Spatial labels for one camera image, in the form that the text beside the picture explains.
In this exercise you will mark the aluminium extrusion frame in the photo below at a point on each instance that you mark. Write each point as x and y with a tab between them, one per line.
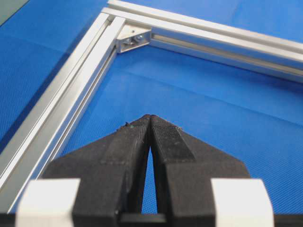
49	125

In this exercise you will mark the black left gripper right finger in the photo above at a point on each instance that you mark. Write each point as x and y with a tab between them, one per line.
197	185

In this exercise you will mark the aluminium corner bracket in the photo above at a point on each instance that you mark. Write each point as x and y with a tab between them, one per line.
132	37

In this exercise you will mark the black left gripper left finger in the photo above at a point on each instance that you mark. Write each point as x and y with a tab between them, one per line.
92	185

